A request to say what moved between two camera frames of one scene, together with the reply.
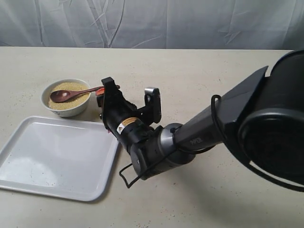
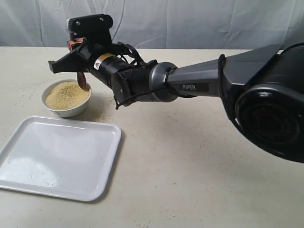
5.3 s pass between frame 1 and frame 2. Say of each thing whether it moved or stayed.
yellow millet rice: stayed
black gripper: moved
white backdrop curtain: stayed
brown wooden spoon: moved
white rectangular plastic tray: stayed
